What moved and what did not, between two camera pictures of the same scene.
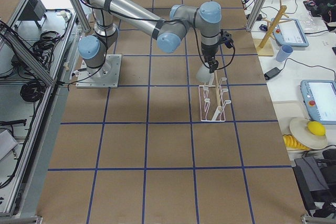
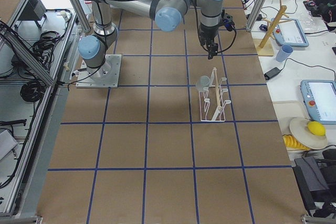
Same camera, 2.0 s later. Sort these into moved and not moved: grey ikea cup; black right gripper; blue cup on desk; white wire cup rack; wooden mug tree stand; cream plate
Moved: grey ikea cup; black right gripper
Not moved: wooden mug tree stand; blue cup on desk; white wire cup rack; cream plate
